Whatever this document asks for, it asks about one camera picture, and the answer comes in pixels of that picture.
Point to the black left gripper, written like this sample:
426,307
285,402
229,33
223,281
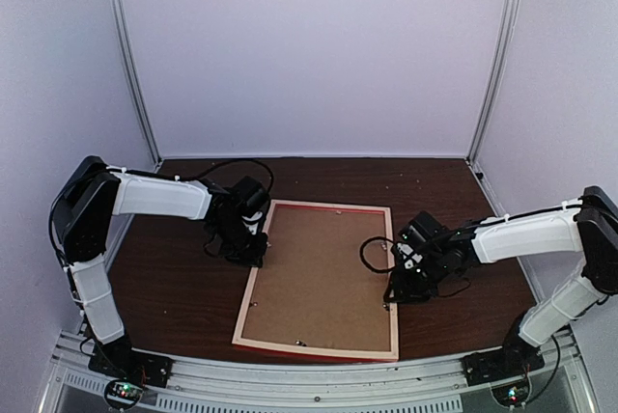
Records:
250,259

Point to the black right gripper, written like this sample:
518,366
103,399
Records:
405,292

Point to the red wooden picture frame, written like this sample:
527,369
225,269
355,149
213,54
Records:
393,326

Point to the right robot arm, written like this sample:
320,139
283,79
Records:
582,231

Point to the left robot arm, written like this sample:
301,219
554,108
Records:
80,217

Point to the right circuit board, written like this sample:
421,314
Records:
511,395

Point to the circuit board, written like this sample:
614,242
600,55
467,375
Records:
511,395
121,394

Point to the left circuit board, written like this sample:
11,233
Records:
121,394

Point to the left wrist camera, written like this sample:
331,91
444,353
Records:
250,195

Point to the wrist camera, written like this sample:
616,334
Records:
420,229
250,195

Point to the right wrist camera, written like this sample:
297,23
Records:
420,229

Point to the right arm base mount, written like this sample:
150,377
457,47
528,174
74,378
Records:
514,358

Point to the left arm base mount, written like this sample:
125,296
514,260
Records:
130,365

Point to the aluminium front rail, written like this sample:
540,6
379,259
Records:
435,384

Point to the left aluminium corner post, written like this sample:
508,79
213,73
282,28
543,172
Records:
132,79

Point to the aluminium corner post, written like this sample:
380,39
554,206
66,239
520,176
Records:
132,79
507,24

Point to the right aluminium corner post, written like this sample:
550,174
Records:
507,24

